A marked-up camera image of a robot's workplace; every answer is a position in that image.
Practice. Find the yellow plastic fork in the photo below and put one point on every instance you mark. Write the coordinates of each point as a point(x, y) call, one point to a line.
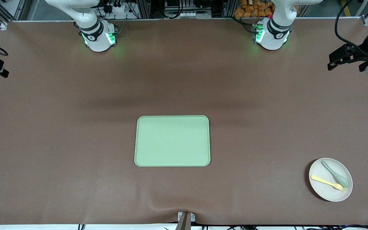
point(323, 180)

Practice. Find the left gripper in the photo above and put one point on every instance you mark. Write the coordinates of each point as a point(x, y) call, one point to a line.
point(364, 53)

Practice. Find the brown table mat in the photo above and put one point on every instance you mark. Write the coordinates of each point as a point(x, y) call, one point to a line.
point(75, 159)

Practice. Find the white power strip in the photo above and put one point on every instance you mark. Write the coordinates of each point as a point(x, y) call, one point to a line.
point(120, 9)

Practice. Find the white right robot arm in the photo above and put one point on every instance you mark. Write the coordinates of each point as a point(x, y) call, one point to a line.
point(97, 35)

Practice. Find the pale green plastic spoon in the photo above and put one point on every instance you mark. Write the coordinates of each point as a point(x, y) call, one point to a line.
point(343, 182)

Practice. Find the white terminal block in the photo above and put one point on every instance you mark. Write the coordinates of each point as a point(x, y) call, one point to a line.
point(187, 15)

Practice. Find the round beige plate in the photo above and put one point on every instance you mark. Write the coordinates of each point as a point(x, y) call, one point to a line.
point(326, 193)

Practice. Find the orange packaged goods pile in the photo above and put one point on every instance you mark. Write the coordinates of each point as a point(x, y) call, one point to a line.
point(251, 9)

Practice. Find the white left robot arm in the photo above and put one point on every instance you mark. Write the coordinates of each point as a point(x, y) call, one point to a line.
point(273, 35)

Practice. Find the metal table clamp bracket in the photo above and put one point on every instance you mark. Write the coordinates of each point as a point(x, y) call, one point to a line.
point(185, 222)

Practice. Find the light green rectangular tray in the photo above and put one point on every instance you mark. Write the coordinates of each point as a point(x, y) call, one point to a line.
point(171, 140)

